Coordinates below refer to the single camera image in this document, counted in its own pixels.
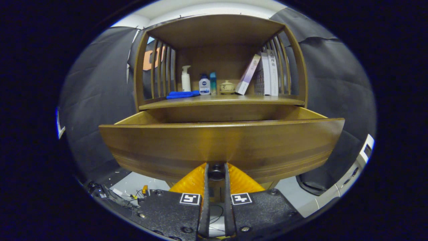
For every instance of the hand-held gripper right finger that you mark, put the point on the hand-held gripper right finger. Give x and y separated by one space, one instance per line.
229 207

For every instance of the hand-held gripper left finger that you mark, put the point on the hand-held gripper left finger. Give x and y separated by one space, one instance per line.
205 207

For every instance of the black drawer knob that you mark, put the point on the black drawer knob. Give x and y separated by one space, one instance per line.
216 173

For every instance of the brown wooden drawer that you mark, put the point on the brown wooden drawer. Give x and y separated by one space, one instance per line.
167 147

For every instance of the wooden countertop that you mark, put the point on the wooden countertop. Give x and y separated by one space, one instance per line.
217 99

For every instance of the brown wooden cabinet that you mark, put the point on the brown wooden cabinet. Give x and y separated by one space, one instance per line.
217 33

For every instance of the black electronic device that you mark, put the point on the black electronic device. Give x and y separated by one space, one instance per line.
103 194

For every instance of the blue cloth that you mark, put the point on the blue cloth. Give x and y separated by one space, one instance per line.
182 94

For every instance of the beige lidded teacup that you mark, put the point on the beige lidded teacup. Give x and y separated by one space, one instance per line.
227 87

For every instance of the white bottle with blue cap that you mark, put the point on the white bottle with blue cap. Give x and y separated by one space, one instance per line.
204 86

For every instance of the teal slim bottle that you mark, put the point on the teal slim bottle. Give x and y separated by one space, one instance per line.
213 83

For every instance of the white appliance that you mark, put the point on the white appliance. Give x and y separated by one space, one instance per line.
351 174

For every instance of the white pump bottle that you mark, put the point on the white pump bottle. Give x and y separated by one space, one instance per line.
186 82

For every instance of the purple and white book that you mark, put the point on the purple and white book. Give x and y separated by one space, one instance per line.
247 75

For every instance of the white blue framed panel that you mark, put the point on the white blue framed panel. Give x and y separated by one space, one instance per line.
60 125

